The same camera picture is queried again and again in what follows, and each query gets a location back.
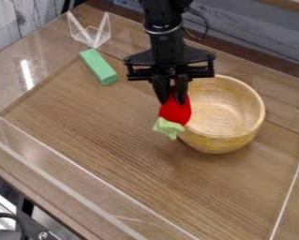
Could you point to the red plush strawberry toy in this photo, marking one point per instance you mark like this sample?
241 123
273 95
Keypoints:
173 117

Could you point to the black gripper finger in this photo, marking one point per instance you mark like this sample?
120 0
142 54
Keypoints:
161 86
181 88

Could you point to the light wooden bowl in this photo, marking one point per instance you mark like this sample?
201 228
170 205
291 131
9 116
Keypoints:
228 114

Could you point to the clear acrylic corner bracket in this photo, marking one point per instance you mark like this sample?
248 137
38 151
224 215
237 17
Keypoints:
93 36

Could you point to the green rectangular block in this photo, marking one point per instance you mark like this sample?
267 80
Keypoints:
100 67

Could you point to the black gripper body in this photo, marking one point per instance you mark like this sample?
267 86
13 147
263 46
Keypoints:
170 58

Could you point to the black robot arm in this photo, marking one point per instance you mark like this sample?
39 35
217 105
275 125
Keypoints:
164 18

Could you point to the black table leg frame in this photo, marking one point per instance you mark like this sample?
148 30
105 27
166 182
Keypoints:
35 230

